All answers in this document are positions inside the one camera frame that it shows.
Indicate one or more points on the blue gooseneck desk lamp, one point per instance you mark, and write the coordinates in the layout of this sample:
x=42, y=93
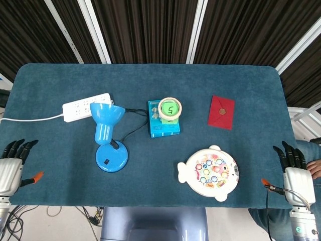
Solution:
x=105, y=120

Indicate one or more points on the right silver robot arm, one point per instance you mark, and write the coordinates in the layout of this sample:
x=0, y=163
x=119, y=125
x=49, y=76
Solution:
x=302, y=223

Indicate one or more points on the brown pleated curtain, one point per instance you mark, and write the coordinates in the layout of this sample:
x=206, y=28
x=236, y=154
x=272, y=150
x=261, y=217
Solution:
x=150, y=30

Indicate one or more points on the blue cardboard box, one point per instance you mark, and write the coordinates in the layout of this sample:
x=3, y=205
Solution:
x=163, y=129

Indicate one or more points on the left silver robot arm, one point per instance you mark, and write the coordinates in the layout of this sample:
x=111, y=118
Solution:
x=3, y=208

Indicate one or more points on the white fish-shaped toy game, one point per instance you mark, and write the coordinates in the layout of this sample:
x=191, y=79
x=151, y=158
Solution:
x=190, y=175

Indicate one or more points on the blue velvet table cloth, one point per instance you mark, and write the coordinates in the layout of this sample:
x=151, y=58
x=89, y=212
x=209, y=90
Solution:
x=155, y=80

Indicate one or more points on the white frame pole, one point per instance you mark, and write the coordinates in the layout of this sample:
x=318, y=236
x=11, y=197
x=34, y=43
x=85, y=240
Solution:
x=196, y=32
x=298, y=45
x=64, y=32
x=94, y=30

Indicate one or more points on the person's bare hand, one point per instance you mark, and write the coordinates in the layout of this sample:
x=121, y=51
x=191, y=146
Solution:
x=315, y=169

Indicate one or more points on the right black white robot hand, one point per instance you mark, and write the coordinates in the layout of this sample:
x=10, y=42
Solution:
x=298, y=183

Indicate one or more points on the person's blue jeans leg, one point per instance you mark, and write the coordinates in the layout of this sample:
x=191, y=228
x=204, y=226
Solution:
x=258, y=221

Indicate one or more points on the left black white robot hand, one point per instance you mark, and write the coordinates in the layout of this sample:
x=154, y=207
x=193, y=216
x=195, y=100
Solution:
x=10, y=173

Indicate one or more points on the red envelope with gold seal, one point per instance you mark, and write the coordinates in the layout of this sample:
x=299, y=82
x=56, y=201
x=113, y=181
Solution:
x=218, y=118

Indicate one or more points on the white power strip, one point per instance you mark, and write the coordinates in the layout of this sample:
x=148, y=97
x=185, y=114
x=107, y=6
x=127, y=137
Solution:
x=80, y=106

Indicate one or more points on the aluminium frame rail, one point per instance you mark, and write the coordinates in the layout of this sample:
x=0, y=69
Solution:
x=303, y=118

